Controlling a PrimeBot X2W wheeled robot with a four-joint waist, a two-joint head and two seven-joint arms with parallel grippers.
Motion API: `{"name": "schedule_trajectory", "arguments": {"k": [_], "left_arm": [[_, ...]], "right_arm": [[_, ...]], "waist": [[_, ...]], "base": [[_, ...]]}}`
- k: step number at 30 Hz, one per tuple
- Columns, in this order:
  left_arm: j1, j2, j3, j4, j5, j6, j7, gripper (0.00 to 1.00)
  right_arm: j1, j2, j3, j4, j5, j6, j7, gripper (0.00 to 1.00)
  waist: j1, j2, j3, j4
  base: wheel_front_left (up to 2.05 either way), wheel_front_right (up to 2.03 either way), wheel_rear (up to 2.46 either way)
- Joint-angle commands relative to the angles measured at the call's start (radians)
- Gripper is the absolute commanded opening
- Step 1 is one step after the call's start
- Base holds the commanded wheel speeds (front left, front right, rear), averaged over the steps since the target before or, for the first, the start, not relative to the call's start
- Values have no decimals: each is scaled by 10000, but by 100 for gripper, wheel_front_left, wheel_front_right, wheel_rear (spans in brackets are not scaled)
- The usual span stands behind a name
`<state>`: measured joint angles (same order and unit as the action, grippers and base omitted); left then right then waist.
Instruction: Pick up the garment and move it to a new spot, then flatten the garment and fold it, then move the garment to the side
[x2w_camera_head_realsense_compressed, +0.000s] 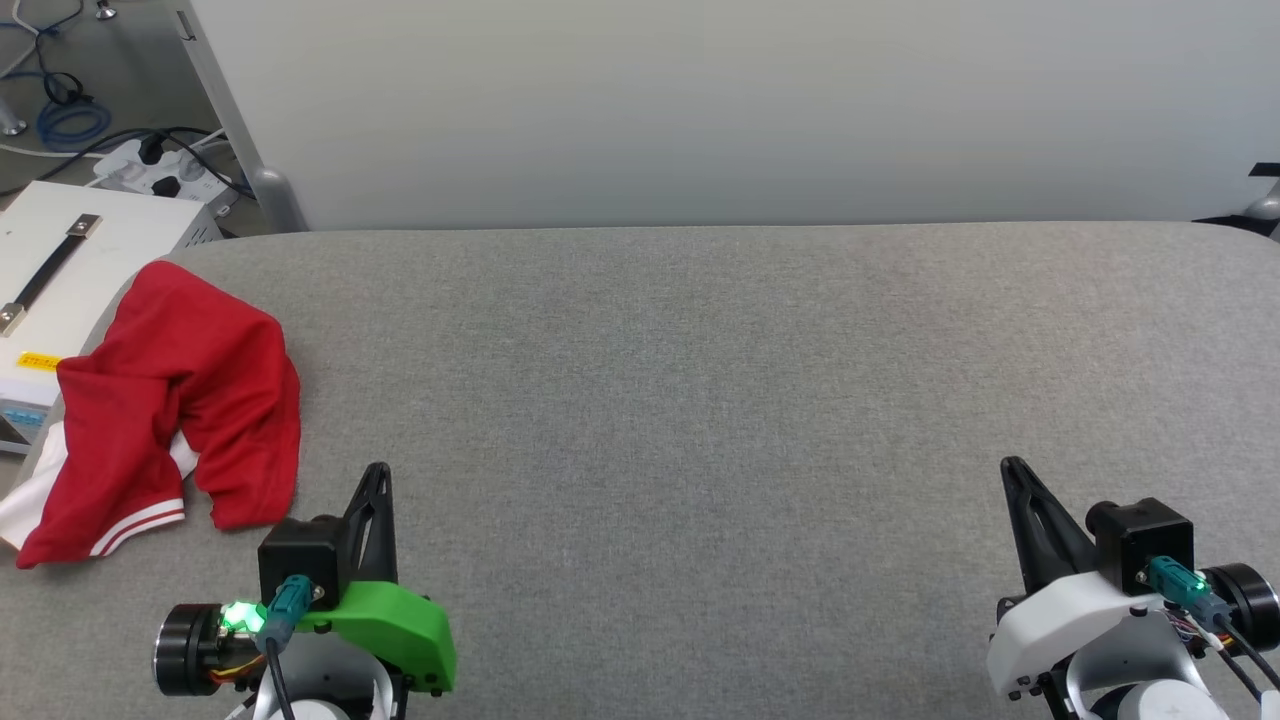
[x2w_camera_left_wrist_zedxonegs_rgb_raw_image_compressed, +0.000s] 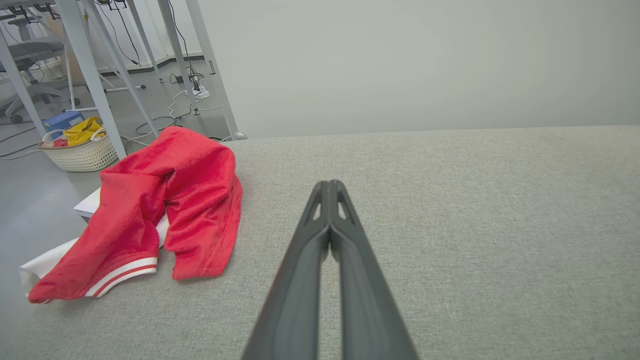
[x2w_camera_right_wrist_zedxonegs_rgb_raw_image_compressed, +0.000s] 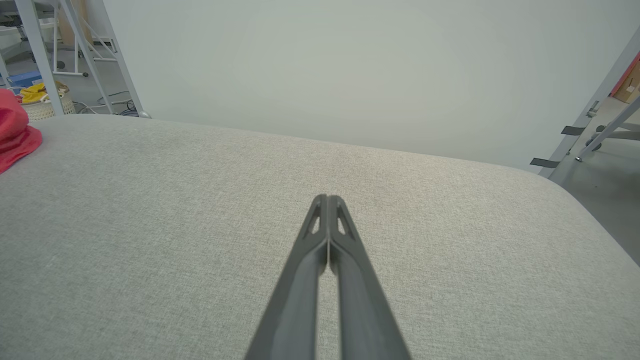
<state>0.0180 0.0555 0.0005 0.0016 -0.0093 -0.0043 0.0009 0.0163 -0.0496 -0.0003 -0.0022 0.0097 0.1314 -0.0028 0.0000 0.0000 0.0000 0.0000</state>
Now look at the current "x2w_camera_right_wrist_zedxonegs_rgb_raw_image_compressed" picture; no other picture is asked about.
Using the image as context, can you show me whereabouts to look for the yellow cloth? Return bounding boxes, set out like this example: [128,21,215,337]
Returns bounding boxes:
[20,81,63,105]

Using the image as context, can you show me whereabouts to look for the floor cables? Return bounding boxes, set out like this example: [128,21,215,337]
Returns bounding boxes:
[75,90,139,117]

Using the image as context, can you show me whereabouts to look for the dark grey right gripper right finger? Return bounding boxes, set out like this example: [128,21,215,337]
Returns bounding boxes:
[328,195,413,360]

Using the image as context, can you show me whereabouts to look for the grey metal frame post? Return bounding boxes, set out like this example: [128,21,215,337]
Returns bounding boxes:
[92,0,152,119]

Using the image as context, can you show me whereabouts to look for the blue plastic box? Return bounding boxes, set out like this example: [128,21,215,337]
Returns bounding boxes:
[7,71,43,90]

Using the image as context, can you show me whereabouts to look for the grey diagonal frame strut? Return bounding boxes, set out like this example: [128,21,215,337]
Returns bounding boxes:
[575,97,640,162]

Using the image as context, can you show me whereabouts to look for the red white basketball jersey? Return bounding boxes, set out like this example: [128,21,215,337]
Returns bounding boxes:
[0,88,44,175]

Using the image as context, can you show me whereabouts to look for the brown cardboard box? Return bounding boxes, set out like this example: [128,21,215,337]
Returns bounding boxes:
[612,65,640,104]

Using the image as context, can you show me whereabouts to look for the grey slanted frame post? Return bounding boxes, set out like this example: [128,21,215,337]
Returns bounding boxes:
[537,27,640,179]

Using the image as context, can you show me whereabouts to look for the thin grey diagonal frame brace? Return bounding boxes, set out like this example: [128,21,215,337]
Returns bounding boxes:
[60,0,114,114]

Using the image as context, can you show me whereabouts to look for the white metal rack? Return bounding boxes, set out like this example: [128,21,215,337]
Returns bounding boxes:
[52,15,119,77]

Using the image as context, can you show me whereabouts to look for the white woven laundry basket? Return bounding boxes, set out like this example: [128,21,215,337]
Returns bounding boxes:
[21,82,76,122]

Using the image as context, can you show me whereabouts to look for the grey wheeled chair base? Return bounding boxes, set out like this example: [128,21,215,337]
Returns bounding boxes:
[585,122,640,149]

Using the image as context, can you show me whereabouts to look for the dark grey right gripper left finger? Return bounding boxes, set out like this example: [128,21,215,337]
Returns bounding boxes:
[244,194,330,360]

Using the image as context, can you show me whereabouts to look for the grey metal frame leg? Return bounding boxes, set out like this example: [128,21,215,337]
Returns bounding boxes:
[15,0,65,117]

